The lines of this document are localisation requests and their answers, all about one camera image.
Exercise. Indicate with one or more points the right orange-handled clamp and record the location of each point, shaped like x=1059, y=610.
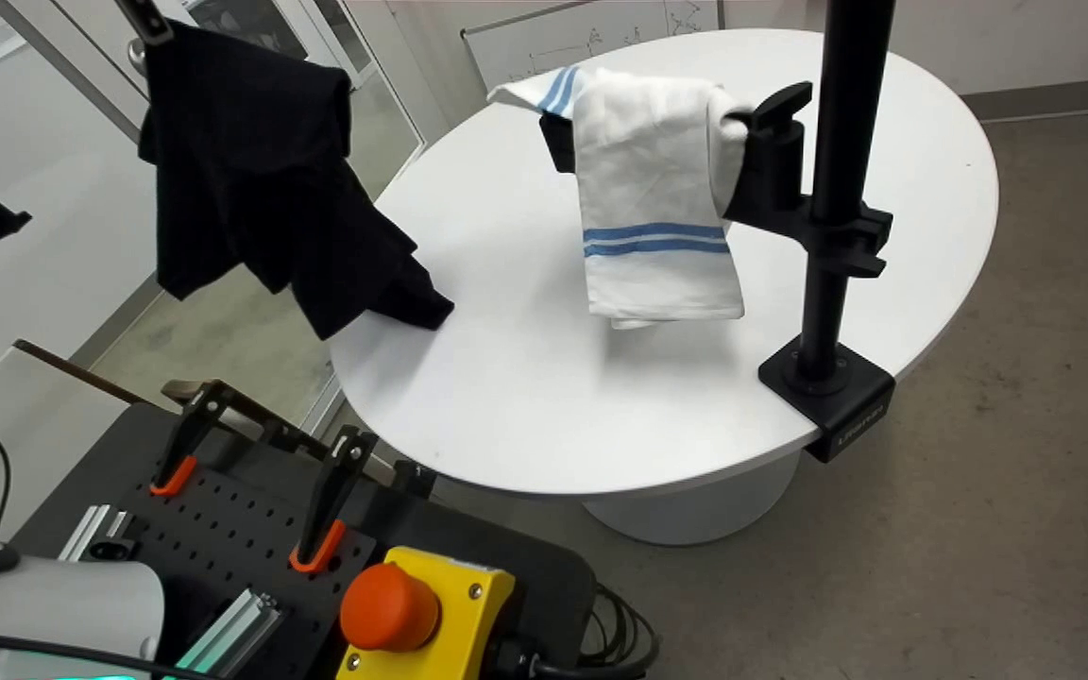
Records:
x=322, y=525

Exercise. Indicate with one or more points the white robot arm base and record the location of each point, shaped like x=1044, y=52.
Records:
x=78, y=621

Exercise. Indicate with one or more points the right aluminium extrusion rail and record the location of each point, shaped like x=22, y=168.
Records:
x=231, y=641

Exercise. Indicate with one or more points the orange-handled clamp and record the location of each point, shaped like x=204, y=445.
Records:
x=322, y=525
x=194, y=425

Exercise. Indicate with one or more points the yellow emergency stop box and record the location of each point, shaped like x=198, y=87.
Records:
x=419, y=616

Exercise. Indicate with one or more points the black clamp-on rack pole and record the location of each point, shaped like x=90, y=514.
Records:
x=804, y=178

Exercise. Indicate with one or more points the aluminium extrusion rail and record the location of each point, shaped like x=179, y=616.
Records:
x=98, y=522
x=231, y=641

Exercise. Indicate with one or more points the black perforated mounting board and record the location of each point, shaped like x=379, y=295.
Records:
x=238, y=520

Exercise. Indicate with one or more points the left aluminium extrusion rail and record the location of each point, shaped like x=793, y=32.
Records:
x=98, y=522

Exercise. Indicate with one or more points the black piece of clothing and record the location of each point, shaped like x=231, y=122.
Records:
x=252, y=168

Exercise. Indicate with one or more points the left orange-handled clamp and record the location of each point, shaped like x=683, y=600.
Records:
x=194, y=425

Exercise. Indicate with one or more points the white blue-striped towel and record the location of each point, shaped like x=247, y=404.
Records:
x=655, y=163

